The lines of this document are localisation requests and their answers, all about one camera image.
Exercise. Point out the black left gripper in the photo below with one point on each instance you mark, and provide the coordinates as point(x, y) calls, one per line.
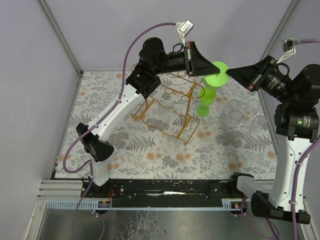
point(188, 59)

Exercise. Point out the floral patterned table cloth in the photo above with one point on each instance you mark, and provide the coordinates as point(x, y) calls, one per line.
point(214, 151)

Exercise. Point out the gold wire wine glass rack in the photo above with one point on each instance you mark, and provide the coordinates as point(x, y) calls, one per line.
point(169, 109)

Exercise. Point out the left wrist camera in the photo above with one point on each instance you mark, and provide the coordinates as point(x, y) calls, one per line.
point(183, 29)

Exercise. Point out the green wine glass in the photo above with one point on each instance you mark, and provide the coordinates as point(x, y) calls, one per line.
point(207, 97)
point(215, 81)

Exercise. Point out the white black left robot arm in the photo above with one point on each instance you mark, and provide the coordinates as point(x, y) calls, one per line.
point(138, 86)

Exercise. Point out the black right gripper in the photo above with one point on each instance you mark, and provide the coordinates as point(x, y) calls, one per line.
point(259, 78)

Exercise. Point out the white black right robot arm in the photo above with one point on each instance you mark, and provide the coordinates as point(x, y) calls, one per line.
point(297, 125)

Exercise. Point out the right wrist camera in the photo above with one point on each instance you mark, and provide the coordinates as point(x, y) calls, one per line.
point(288, 49)

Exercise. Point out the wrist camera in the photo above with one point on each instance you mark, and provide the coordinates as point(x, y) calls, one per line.
point(288, 49)
point(183, 29)

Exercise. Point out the aluminium frame post right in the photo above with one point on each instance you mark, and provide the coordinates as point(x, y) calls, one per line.
point(281, 25)

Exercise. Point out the aluminium frame post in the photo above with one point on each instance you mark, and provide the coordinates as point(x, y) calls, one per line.
point(281, 25)
point(60, 36)

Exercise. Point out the aluminium frame post left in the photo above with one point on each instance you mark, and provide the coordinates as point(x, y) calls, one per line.
point(60, 36)

